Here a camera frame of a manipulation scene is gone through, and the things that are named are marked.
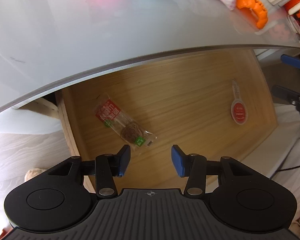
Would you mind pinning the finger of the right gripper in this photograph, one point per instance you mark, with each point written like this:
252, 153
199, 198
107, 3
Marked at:
293, 61
290, 96

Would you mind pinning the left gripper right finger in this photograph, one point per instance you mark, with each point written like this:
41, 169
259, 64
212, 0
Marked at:
191, 166

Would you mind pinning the wooden drawer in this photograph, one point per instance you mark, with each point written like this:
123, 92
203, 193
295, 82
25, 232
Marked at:
186, 102

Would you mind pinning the white trousers leg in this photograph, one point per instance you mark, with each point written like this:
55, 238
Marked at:
289, 172

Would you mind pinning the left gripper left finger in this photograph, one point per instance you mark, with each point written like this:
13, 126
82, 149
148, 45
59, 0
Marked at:
108, 166

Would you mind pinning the white marble-top cabinet table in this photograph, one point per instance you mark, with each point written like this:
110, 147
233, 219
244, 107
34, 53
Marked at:
47, 45

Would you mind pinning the red snack packet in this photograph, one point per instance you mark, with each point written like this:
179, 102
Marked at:
112, 116

